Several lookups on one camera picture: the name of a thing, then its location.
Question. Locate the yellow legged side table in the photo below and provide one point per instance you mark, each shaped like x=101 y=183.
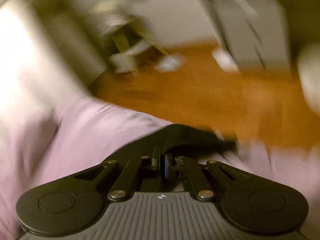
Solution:
x=129 y=34

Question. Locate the black garment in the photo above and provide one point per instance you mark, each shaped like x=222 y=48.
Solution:
x=177 y=140

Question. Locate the purple bed sheet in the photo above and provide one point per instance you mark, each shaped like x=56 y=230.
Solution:
x=55 y=183

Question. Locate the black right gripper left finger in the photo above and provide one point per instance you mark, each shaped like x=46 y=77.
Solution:
x=155 y=158

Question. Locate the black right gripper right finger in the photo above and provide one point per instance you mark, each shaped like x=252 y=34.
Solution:
x=168 y=168

